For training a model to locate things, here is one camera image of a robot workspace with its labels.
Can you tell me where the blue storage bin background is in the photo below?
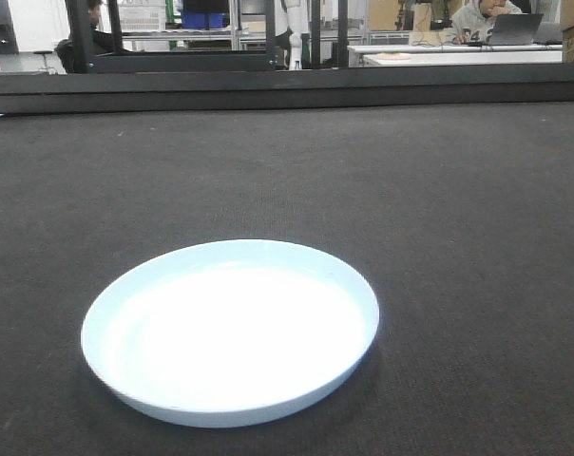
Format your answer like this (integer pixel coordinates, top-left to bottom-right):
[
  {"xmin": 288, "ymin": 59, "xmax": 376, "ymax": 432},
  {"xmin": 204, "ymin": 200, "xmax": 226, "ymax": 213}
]
[{"xmin": 181, "ymin": 10, "xmax": 225, "ymax": 29}]

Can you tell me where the grey laptop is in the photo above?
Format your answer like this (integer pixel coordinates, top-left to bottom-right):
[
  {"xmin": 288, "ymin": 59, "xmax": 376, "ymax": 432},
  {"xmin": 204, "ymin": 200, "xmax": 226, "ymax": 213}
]
[{"xmin": 487, "ymin": 14, "xmax": 543, "ymax": 47}]

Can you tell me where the light blue round tray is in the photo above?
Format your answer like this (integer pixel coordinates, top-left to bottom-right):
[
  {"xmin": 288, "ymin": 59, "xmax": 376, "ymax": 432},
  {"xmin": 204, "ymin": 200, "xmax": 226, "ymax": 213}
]
[{"xmin": 81, "ymin": 239, "xmax": 380, "ymax": 428}]

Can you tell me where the person in black clothes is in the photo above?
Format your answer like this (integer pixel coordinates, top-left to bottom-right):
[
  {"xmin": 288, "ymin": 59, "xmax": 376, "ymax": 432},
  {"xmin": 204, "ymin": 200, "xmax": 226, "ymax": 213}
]
[{"xmin": 55, "ymin": 0, "xmax": 115, "ymax": 74}]

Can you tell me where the white background table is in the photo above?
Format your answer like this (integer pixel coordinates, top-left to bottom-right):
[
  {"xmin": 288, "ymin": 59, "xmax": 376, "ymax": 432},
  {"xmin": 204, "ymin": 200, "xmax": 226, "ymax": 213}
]
[{"xmin": 348, "ymin": 45, "xmax": 564, "ymax": 67}]

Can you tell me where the black table edge rail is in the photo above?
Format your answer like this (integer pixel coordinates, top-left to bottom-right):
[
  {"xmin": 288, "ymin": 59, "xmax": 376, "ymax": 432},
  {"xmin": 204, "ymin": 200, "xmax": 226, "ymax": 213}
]
[{"xmin": 0, "ymin": 63, "xmax": 574, "ymax": 115}]

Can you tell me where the person in grey hoodie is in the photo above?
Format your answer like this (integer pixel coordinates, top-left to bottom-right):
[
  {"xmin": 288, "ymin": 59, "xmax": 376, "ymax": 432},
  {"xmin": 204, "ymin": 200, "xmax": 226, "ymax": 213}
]
[{"xmin": 444, "ymin": 0, "xmax": 523, "ymax": 45}]

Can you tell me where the white humanoid robot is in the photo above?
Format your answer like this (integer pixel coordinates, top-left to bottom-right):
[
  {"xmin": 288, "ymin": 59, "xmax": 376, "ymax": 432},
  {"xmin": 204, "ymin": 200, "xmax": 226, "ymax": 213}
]
[{"xmin": 274, "ymin": 0, "xmax": 310, "ymax": 70}]

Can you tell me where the black metal frame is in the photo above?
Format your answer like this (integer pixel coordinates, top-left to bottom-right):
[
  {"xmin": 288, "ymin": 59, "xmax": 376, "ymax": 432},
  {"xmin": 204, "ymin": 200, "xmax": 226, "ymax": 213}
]
[{"xmin": 66, "ymin": 1, "xmax": 349, "ymax": 74}]

